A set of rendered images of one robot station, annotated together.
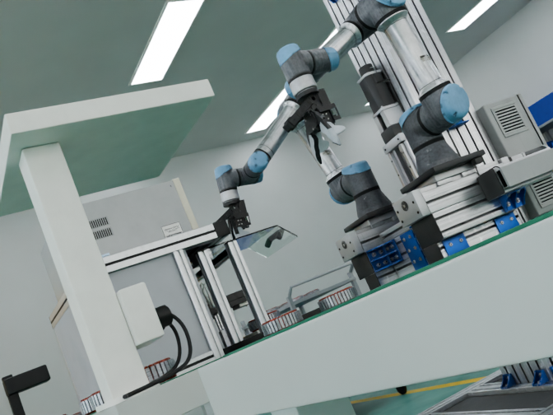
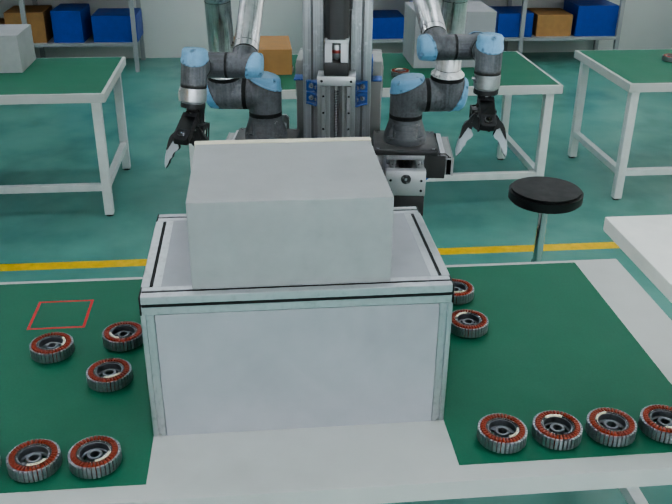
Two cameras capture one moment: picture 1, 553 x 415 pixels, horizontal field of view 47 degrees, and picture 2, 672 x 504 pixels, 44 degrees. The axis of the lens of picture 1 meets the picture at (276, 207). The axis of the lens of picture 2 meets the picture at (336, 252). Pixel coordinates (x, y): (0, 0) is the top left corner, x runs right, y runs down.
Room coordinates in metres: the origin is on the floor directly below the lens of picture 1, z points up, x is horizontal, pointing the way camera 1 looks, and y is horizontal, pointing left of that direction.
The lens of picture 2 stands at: (1.19, 2.07, 1.97)
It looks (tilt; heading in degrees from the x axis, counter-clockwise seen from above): 26 degrees down; 296
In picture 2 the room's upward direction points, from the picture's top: 1 degrees clockwise
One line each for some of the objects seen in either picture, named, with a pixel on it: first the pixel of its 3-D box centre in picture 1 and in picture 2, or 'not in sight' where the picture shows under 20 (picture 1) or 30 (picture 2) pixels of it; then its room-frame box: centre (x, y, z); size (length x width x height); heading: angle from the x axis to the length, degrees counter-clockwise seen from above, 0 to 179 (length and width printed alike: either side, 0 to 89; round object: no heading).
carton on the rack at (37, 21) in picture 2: not in sight; (30, 23); (7.39, -3.93, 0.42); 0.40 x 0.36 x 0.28; 122
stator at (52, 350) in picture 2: not in sight; (52, 347); (2.67, 0.73, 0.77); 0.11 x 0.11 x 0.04
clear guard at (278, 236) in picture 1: (238, 253); not in sight; (2.09, 0.18, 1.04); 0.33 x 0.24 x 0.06; 122
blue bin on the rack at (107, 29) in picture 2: not in sight; (118, 24); (6.67, -4.36, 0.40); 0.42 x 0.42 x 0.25; 31
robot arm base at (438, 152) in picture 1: (434, 156); (405, 126); (2.19, -0.57, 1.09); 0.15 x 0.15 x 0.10
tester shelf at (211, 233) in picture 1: (132, 278); (293, 254); (2.05, 0.52, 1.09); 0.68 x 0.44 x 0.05; 32
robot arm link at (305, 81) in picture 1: (303, 88); (485, 81); (1.82, -0.21, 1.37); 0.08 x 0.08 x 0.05
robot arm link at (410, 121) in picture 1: (420, 126); (408, 94); (2.19, -0.57, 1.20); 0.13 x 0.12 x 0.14; 32
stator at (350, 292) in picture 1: (337, 299); (455, 291); (1.81, -0.05, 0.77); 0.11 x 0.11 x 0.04
